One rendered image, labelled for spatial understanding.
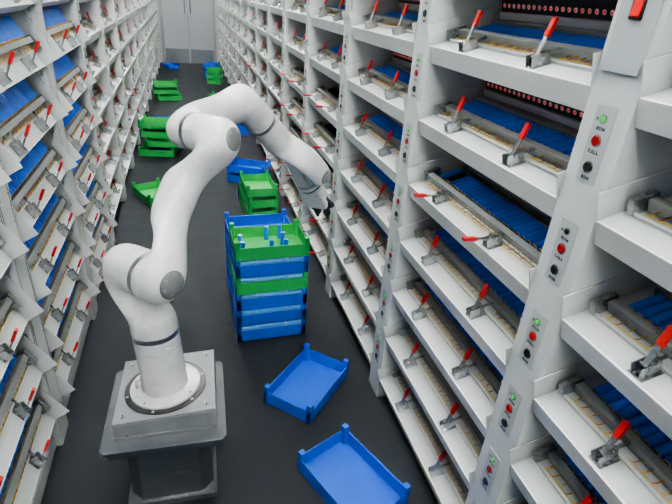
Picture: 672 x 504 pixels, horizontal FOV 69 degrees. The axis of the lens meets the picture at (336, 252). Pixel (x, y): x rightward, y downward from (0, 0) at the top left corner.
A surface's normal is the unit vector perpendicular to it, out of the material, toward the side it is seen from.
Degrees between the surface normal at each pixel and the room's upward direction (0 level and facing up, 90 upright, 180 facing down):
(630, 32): 90
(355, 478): 0
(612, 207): 90
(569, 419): 16
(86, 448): 0
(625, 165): 90
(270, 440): 0
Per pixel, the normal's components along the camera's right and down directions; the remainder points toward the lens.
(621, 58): -0.96, 0.07
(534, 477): -0.20, -0.83
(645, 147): 0.27, 0.47
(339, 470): 0.07, -0.88
